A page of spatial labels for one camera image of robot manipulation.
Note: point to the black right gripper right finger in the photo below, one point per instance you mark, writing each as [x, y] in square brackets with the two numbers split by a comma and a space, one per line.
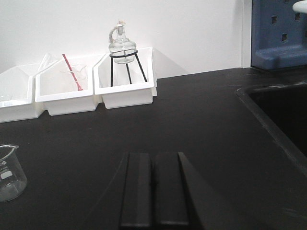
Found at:
[182, 201]

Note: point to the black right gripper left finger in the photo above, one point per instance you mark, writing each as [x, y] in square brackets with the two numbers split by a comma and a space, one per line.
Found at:
[137, 205]

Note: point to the clear glass beaker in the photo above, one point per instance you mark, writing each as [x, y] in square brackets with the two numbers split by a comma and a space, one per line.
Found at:
[12, 178]

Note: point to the small beaker in bin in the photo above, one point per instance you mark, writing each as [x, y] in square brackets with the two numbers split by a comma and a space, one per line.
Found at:
[80, 72]

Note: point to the right white storage bin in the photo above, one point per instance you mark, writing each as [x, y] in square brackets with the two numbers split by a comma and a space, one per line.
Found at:
[126, 85]

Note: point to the white storage bin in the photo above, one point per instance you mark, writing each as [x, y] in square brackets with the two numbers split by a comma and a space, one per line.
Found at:
[17, 94]
[51, 91]
[126, 85]

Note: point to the red stirring spatula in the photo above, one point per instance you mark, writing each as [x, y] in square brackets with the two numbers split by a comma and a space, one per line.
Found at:
[79, 88]

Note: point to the black lab sink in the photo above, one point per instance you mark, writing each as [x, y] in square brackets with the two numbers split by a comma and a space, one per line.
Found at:
[282, 111]

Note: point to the middle white storage bin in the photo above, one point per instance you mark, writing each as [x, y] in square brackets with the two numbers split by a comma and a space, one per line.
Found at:
[51, 91]

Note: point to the left white storage bin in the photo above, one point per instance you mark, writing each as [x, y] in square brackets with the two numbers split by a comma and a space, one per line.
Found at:
[17, 94]

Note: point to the glass alcohol lamp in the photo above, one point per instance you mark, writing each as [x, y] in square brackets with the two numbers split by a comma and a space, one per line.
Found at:
[121, 49]

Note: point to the glass test tube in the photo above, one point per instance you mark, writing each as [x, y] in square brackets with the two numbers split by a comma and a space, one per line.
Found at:
[46, 61]

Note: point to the blue plastic rack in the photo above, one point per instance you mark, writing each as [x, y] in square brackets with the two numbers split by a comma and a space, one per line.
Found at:
[278, 35]

